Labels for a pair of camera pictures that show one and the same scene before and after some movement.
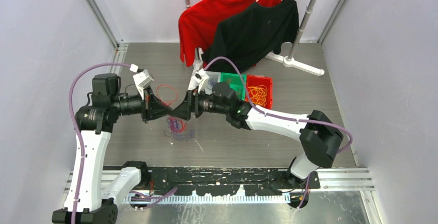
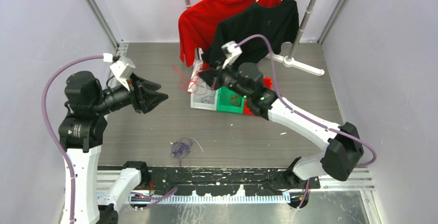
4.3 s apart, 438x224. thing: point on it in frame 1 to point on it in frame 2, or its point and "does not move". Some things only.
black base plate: (212, 180) does not move
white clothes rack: (291, 61) does not move
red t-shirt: (199, 21) does not move
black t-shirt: (249, 37) does not move
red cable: (160, 98) to (182, 79)
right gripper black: (184, 111) to (210, 76)
